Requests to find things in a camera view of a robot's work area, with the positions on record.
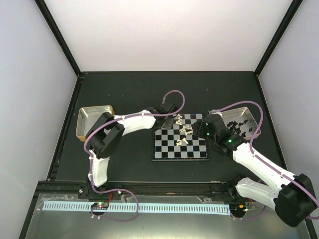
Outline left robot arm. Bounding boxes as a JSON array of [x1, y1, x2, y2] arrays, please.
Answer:
[[84, 110, 177, 199]]

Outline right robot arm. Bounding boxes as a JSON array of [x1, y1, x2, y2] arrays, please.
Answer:
[[192, 113, 319, 227]]

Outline pile of white chess pieces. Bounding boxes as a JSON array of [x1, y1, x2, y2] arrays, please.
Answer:
[[174, 114, 192, 146]]

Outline black chess pieces in tray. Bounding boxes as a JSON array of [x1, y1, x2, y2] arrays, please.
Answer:
[[226, 119, 254, 137]]

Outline black and white chessboard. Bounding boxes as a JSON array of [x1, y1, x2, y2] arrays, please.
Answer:
[[153, 114, 209, 161]]

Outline pink metal tray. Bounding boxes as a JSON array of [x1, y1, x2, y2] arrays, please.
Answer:
[[218, 107, 258, 140]]

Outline gold metal tray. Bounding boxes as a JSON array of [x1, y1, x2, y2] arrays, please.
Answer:
[[75, 105, 115, 142]]

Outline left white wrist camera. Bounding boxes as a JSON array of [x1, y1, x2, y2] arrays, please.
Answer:
[[159, 100, 177, 115]]

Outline black aluminium frame rail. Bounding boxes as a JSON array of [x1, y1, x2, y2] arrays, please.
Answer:
[[34, 181, 243, 201]]

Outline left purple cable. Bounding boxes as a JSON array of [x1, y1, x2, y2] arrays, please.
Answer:
[[83, 89, 185, 195]]

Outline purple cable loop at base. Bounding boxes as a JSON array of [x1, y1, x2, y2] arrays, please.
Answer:
[[89, 188, 139, 222]]

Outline light blue cable duct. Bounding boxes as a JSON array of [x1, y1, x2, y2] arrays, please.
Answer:
[[42, 201, 230, 216]]

